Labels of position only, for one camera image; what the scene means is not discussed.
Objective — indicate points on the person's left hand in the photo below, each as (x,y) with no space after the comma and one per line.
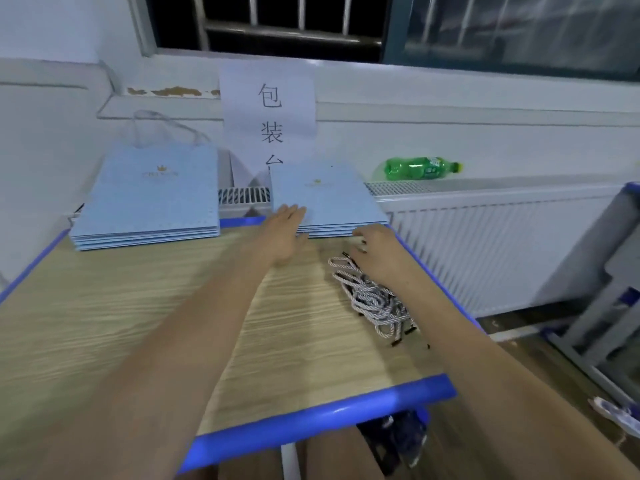
(282,235)

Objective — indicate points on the person's right hand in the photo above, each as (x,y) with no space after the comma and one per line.
(382,253)

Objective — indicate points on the stack of finished blue bags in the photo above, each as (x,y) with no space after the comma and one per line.
(335,190)

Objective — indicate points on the person's right forearm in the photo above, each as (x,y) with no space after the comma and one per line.
(500,385)

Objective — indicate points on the person's left forearm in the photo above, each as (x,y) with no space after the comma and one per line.
(170,375)

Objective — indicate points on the person's leg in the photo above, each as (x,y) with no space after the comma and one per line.
(340,457)

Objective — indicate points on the green plastic bottle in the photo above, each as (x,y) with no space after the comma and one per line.
(420,169)

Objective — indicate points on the white radiator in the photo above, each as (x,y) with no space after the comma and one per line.
(500,245)

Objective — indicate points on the white paper sign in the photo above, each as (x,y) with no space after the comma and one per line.
(270,115)

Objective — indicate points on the blue-edged wooden desk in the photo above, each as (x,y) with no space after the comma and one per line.
(100,315)

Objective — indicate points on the metal window grille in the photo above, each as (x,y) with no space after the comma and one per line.
(280,35)

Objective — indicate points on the grey metal desk blue edge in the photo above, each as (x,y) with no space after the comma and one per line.
(610,285)

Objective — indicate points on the teal framed sliding window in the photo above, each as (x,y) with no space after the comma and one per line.
(520,35)

